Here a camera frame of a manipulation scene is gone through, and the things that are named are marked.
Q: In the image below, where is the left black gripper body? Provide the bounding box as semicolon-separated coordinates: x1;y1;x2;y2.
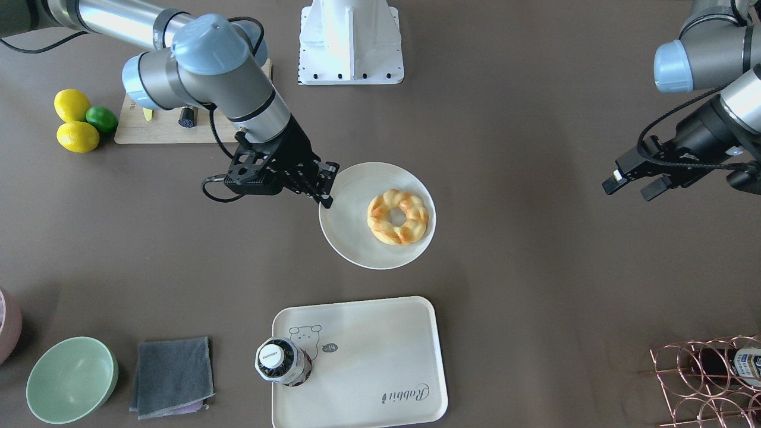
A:
649;95;750;171

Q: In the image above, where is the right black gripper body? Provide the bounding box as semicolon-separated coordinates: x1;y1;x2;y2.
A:
237;116;321;193

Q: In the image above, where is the white round plate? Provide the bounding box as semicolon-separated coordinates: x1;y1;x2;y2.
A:
318;162;436;270

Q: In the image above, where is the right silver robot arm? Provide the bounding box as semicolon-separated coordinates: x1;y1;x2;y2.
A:
2;1;339;209

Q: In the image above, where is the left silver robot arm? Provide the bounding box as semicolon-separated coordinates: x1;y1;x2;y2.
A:
602;1;760;200

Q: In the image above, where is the glazed yellow donut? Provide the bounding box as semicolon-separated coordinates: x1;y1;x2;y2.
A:
366;188;429;246

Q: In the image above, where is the brown tea bottle on tray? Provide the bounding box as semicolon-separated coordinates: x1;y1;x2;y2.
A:
254;338;313;387

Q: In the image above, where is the cream rabbit tray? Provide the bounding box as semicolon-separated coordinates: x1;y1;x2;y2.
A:
272;296;449;427

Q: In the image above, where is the wooden cutting board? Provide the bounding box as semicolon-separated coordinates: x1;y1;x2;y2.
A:
115;51;291;144

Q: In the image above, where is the tea bottle in rack far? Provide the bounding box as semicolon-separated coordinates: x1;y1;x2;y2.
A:
699;347;760;390

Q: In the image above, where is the green lime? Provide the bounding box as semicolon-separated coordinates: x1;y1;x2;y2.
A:
85;106;119;134

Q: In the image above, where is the yellow lemon front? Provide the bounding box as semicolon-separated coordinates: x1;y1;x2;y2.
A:
56;121;100;153

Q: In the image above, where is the yellow lemon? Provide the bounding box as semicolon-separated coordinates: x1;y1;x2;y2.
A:
54;89;92;122
56;121;100;153

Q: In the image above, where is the yellow lemon rear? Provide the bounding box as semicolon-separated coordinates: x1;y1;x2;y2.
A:
54;89;92;122

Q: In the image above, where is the grey folded cloth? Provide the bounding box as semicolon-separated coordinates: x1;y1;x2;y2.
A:
130;336;215;420

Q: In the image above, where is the mint green bowl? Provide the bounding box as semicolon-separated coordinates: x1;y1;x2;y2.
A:
26;336;119;424

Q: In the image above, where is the pink bowl with ice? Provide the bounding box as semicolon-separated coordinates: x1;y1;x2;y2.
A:
1;287;23;364

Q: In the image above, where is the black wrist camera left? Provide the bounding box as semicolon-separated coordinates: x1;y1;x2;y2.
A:
726;160;761;195

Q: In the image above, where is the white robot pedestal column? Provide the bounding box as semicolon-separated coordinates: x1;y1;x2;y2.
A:
297;1;405;85

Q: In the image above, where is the copper wire bottle rack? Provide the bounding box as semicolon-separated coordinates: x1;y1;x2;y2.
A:
649;334;760;427

